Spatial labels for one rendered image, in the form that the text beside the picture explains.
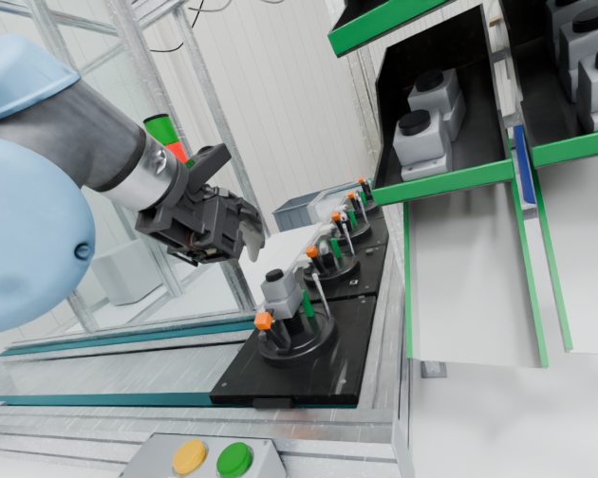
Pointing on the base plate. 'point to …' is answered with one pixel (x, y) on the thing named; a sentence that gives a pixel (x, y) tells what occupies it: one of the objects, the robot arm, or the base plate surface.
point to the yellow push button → (188, 456)
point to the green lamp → (162, 130)
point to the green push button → (233, 460)
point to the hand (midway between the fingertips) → (257, 239)
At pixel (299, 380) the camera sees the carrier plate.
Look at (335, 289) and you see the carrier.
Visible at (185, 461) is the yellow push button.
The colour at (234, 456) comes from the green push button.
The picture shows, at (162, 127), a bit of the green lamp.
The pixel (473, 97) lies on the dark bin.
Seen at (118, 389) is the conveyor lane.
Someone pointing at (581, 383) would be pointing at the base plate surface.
